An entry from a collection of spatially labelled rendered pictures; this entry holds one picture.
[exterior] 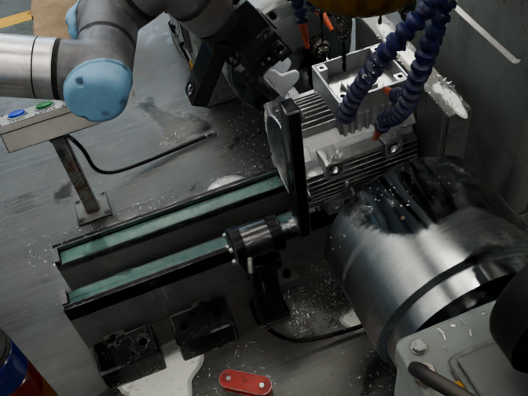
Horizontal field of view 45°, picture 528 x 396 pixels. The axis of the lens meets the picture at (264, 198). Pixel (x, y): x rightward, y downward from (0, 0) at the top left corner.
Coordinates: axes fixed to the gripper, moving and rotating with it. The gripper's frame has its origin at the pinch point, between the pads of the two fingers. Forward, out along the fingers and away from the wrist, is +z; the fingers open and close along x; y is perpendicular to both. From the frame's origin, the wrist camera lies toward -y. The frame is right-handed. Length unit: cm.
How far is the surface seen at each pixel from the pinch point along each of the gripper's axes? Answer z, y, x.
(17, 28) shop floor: 62, -109, 237
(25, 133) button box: -18.0, -37.9, 16.6
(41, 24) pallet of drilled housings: 57, -89, 208
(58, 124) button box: -14.8, -33.1, 16.5
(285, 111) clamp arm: -16.6, 3.0, -20.3
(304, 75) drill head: 13.2, 3.8, 14.8
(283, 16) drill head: -0.4, 8.3, 15.0
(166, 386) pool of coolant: 8, -43, -25
